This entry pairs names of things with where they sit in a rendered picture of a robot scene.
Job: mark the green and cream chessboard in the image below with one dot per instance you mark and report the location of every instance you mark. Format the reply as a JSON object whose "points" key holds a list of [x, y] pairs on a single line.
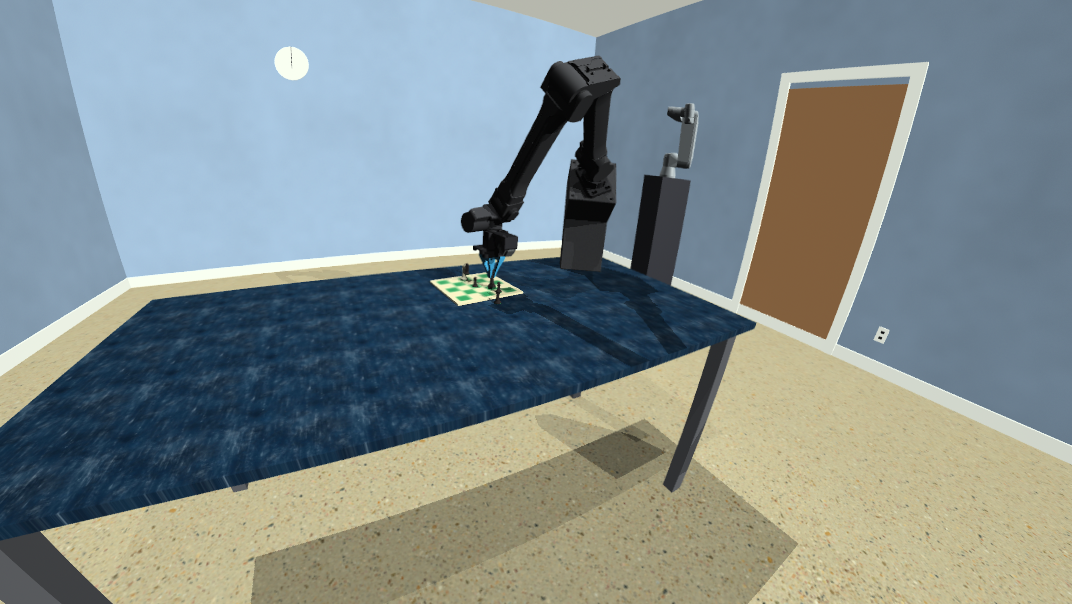
{"points": [[461, 292]]}

